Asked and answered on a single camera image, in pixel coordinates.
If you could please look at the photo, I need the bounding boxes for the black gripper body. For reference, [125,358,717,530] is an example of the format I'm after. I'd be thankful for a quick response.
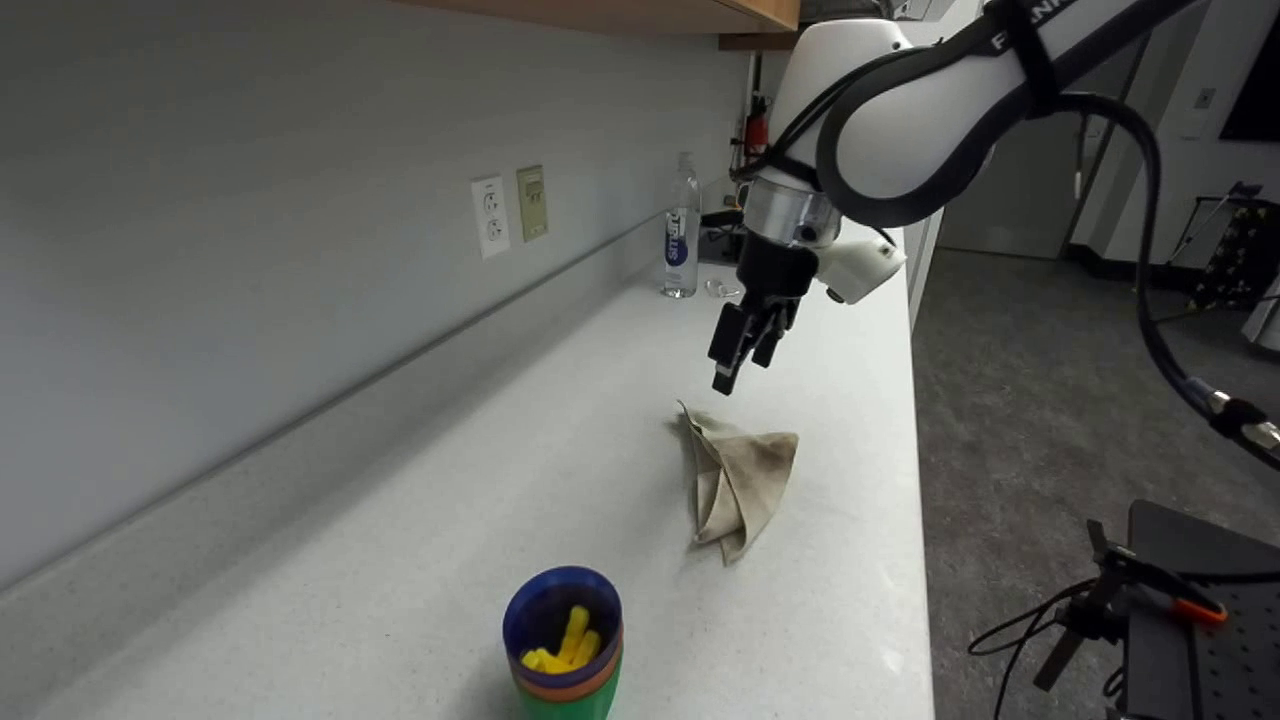
[736,236,820,333]

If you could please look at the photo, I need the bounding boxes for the white wall power outlet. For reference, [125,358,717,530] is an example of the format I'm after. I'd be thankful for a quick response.
[473,177,510,258]

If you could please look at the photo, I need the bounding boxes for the yellow item in cup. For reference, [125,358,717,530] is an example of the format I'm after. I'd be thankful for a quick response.
[521,606,599,677]

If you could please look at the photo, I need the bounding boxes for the red fire extinguisher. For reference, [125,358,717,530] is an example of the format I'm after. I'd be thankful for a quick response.
[739,92,766,165]

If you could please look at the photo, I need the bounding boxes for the black camera tripod stand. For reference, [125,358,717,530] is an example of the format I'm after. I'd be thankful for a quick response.
[968,500,1280,720]

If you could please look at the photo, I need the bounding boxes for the clear plastic water bottle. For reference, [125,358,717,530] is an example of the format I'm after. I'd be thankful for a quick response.
[660,153,699,295]

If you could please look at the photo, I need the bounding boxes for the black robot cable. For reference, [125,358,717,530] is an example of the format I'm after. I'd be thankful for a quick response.
[773,0,1280,473]

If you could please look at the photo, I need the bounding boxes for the beige wall switch plate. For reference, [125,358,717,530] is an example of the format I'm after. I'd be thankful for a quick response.
[515,165,547,241]

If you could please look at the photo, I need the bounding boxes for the beige cloth towel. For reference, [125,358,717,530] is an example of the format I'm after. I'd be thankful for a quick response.
[677,410,798,568]

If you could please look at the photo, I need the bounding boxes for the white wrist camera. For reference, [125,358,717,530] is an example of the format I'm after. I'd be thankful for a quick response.
[820,228,905,304]

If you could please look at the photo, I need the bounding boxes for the wooden wall cabinet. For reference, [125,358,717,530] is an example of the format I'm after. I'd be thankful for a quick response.
[408,0,798,34]

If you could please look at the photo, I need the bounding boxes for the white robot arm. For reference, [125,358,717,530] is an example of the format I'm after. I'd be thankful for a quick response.
[707,0,1190,396]

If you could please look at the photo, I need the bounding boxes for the stacked colourful cups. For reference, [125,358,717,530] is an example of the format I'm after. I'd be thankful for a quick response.
[505,564,624,720]

